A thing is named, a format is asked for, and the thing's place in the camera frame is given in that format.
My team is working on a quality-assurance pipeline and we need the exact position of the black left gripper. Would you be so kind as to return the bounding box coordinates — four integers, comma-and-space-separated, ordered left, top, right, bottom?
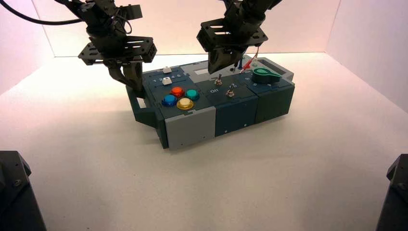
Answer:
78, 22, 157, 98

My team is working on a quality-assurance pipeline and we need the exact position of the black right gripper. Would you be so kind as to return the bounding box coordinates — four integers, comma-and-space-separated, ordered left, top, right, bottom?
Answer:
196, 3, 268, 76

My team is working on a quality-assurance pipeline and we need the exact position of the dark blue grey control box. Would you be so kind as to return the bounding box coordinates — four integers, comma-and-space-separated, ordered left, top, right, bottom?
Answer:
126, 55, 295, 151

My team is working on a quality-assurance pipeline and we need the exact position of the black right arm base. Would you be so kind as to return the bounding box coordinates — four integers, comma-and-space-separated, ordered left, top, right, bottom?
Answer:
376, 154, 408, 231

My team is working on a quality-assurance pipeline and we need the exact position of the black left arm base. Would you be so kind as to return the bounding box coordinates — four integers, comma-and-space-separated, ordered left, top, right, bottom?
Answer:
0, 151, 48, 231

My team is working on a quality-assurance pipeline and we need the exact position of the green rotary knob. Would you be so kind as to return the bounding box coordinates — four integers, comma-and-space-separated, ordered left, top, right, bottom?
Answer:
252, 67, 282, 85

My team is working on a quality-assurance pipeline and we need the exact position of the blue round push button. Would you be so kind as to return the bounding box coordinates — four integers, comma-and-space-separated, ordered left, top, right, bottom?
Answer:
161, 94, 178, 107

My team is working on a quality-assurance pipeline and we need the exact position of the teal round push button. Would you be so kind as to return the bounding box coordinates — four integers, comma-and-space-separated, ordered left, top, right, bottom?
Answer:
185, 89, 201, 101

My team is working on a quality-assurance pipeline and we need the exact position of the yellow round push button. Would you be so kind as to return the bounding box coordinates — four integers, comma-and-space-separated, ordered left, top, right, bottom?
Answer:
176, 97, 195, 111

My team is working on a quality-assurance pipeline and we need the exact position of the red wire with red plugs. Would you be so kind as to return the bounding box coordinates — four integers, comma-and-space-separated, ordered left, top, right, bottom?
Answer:
241, 46, 259, 71

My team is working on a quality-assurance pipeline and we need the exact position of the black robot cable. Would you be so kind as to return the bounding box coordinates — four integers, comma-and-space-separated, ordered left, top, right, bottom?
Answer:
0, 0, 84, 26

